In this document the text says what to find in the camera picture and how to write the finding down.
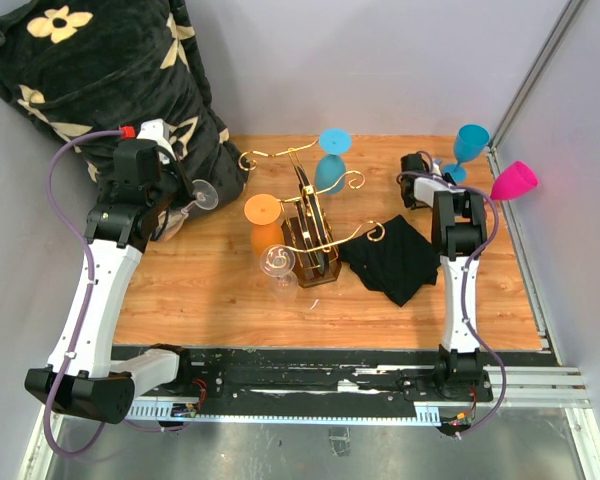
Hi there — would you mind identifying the clear wine glass back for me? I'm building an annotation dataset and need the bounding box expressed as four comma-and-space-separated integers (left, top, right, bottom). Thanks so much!
151, 179, 219, 242

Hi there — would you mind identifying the clear wine glass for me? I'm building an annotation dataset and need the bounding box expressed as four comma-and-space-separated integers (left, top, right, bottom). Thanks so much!
260, 244, 299, 302
151, 179, 219, 242

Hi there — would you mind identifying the blue wine glass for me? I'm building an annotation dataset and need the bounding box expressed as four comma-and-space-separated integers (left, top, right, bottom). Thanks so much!
314, 128, 352, 195
442, 124, 490, 184

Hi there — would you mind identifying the orange wine glass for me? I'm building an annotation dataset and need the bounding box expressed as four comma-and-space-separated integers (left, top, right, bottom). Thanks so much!
244, 194, 285, 257

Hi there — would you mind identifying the magenta wine glass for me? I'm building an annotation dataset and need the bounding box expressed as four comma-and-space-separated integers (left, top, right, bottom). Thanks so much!
490, 161, 539, 201

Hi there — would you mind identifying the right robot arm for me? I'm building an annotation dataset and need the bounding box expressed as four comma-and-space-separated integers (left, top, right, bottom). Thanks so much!
397, 151, 493, 402

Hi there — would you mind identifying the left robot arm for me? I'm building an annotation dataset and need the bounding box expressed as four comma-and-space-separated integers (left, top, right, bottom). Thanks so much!
24, 138, 194, 424

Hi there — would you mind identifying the gold black wine glass rack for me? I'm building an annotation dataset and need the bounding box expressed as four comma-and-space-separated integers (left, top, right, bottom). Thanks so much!
238, 139, 385, 288

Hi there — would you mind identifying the clear wine glass front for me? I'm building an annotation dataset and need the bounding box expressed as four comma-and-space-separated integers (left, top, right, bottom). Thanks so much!
260, 244, 299, 302

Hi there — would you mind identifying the black folded cloth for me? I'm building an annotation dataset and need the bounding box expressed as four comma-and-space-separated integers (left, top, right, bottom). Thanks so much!
339, 215, 440, 307

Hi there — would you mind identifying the black floral plush blanket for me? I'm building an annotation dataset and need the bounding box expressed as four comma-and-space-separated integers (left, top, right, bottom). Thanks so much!
0, 1, 248, 205

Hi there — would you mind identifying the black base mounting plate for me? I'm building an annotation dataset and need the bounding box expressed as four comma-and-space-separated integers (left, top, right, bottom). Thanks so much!
142, 348, 493, 420

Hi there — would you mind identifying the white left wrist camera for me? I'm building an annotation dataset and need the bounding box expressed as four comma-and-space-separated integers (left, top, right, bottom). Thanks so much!
137, 119, 174, 165

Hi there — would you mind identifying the aluminium rail frame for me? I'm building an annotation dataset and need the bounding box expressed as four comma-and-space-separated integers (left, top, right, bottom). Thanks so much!
20, 336, 600, 479

